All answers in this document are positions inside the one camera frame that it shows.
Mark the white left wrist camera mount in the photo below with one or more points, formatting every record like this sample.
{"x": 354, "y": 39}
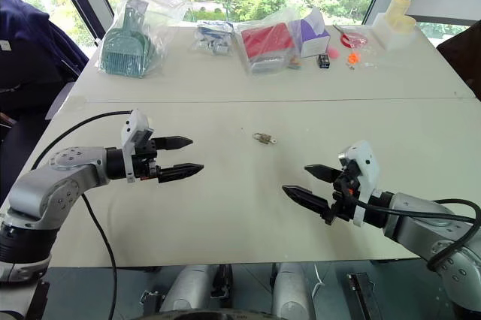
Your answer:
{"x": 134, "y": 128}

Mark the dark brown chair back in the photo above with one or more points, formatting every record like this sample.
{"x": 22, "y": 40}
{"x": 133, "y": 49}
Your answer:
{"x": 462, "y": 61}

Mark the pink round object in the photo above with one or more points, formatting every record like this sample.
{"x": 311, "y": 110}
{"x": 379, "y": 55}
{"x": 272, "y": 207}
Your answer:
{"x": 333, "y": 52}

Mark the orange small toy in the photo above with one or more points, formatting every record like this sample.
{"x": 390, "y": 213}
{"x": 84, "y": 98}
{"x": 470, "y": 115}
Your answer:
{"x": 353, "y": 59}

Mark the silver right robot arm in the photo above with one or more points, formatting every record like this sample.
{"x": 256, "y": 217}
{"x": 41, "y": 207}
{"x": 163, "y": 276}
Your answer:
{"x": 428, "y": 230}

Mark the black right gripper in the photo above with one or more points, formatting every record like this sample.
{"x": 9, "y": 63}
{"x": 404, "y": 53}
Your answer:
{"x": 344, "y": 196}

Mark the small colourful block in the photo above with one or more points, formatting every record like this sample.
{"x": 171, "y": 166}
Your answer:
{"x": 295, "y": 63}

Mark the green dustpan in plastic bag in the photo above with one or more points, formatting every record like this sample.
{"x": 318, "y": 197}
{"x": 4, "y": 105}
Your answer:
{"x": 129, "y": 40}

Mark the black bracket under table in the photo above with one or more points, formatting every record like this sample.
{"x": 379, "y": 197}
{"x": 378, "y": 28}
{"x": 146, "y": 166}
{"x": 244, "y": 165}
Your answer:
{"x": 362, "y": 293}

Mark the red box in plastic bag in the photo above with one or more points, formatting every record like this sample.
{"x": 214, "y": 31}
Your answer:
{"x": 267, "y": 47}

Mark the blue white packet bag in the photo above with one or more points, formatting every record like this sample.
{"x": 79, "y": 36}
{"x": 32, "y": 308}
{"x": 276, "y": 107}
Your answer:
{"x": 215, "y": 38}

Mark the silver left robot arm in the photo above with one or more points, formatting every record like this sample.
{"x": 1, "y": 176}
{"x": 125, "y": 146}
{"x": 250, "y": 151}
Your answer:
{"x": 56, "y": 181}

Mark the purple white tissue box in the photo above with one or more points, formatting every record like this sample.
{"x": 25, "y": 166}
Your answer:
{"x": 312, "y": 36}

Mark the silver left robot leg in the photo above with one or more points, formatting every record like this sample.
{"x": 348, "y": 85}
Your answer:
{"x": 188, "y": 290}

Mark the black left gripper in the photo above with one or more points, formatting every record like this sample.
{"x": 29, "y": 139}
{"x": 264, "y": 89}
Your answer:
{"x": 146, "y": 158}

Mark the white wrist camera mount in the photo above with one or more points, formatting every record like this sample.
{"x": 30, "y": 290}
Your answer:
{"x": 363, "y": 173}
{"x": 134, "y": 128}

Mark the dark blue jacket on chair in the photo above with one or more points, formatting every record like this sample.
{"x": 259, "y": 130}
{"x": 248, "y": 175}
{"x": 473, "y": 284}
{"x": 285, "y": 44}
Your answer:
{"x": 34, "y": 53}

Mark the small black battery box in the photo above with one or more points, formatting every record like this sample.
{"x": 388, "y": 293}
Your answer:
{"x": 324, "y": 61}

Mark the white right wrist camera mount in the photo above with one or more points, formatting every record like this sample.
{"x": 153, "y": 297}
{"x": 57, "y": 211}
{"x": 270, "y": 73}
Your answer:
{"x": 363, "y": 173}

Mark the small brass padlock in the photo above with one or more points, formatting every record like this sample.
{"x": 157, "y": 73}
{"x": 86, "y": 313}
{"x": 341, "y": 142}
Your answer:
{"x": 261, "y": 137}

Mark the white stand with yellow cups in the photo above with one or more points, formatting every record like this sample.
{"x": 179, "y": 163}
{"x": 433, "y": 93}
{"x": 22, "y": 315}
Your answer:
{"x": 397, "y": 23}

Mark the silver robot leg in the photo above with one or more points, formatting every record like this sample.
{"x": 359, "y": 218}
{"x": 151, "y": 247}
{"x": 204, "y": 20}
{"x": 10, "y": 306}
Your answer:
{"x": 291, "y": 290}
{"x": 188, "y": 290}

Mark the silver right robot leg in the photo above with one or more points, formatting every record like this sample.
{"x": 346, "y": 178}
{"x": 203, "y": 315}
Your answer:
{"x": 291, "y": 290}

